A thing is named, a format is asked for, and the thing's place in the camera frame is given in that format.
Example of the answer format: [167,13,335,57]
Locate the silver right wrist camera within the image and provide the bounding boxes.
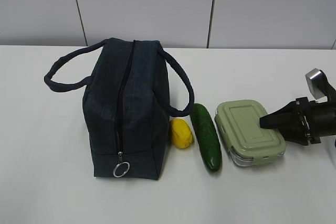
[305,68,328,100]

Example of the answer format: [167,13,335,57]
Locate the green cucumber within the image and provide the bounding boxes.
[190,103,222,172]

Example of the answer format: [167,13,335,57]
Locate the green lidded glass container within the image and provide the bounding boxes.
[215,100,286,167]

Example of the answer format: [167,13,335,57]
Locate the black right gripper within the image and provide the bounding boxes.
[259,97,335,146]

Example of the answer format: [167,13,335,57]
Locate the dark blue lunch bag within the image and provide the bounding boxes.
[44,38,195,180]

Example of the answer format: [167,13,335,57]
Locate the yellow lemon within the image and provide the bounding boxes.
[170,119,194,150]

